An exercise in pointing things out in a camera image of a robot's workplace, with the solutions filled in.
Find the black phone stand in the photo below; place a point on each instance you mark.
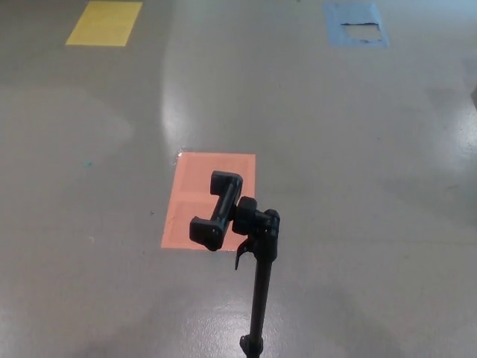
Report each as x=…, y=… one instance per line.
x=265, y=261

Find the orange floor marker sheet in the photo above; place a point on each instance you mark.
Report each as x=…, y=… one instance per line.
x=194, y=194

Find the torn blue floor marker sheet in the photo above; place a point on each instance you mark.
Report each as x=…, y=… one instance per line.
x=350, y=16

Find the yellow floor marker sheet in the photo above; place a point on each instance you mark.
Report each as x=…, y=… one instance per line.
x=104, y=23

